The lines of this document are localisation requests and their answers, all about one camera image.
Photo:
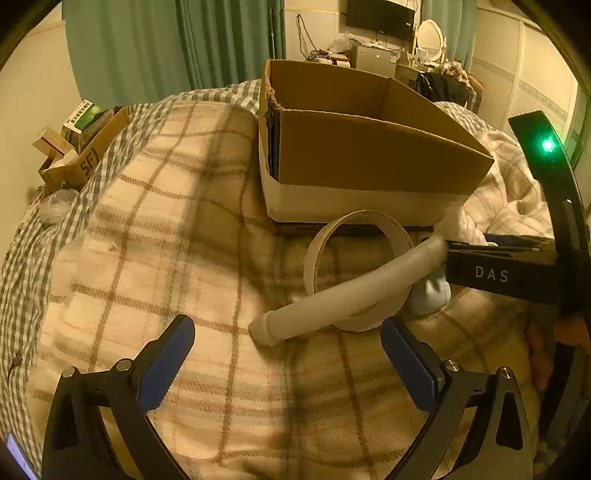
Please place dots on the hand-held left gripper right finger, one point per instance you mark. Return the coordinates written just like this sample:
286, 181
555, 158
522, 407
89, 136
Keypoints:
410, 367

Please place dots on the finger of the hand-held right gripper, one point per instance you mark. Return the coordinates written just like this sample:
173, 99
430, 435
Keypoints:
498, 251

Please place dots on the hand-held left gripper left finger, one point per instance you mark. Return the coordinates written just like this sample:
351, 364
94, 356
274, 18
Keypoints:
170, 357

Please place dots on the person's right hand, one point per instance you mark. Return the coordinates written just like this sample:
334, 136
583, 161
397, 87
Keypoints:
541, 360

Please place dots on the white crumpled cloth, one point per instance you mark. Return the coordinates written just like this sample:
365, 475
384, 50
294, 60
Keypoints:
461, 228

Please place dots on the white checked duvet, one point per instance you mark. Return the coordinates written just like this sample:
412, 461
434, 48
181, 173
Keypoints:
512, 184

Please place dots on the light blue soft object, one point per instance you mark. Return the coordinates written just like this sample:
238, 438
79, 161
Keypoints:
429, 295

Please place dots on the beige plaid blanket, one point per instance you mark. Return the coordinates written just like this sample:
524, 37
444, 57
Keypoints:
184, 240

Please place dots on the white sliding wardrobe door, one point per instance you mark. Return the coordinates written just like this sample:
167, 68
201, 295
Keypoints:
521, 69

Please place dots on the grey gingham bed sheet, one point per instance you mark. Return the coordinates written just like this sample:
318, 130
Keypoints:
41, 258

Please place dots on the black bag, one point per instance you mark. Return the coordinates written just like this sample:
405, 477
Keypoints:
441, 87

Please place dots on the clear plastic bag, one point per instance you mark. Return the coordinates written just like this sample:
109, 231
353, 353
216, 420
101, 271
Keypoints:
57, 205

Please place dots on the small printed cardboard box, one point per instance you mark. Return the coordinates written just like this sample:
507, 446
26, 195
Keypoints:
87, 159

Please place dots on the white oval mirror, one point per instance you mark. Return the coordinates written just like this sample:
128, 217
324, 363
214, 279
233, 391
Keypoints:
431, 39

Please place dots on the grey mini fridge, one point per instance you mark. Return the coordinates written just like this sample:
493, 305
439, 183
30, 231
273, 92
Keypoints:
374, 60

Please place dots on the green curtain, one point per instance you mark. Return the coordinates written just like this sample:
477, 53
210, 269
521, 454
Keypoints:
457, 18
184, 41

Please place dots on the small beige carton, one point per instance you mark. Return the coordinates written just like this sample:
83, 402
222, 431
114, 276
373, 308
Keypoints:
51, 141

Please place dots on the green and white carton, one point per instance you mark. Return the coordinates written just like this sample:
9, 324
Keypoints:
85, 117

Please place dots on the cluttered desk items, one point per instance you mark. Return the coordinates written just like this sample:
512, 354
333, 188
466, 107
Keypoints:
330, 55

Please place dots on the black wall television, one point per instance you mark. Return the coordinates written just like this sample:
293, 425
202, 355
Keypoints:
381, 14

